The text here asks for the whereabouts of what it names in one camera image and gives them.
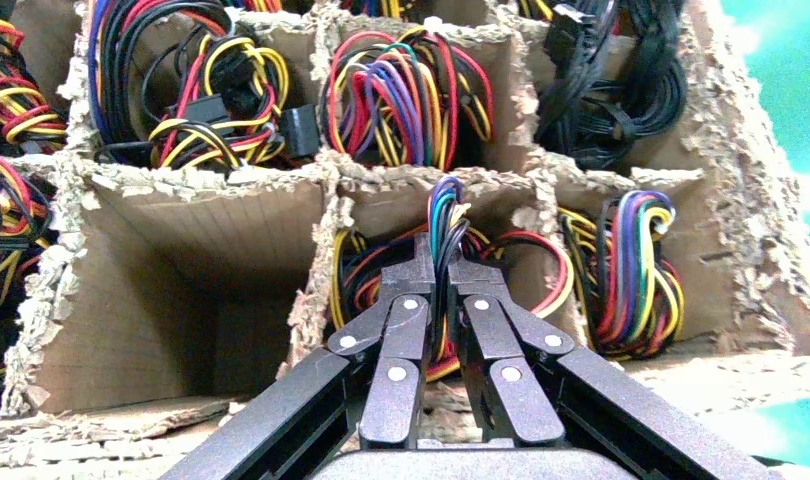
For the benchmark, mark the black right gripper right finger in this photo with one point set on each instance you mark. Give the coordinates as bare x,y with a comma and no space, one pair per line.
511,397

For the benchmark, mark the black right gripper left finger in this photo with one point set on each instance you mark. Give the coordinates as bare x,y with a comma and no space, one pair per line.
392,371

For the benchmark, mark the cardboard box with dividers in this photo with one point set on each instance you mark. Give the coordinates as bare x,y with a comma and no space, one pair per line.
180,265

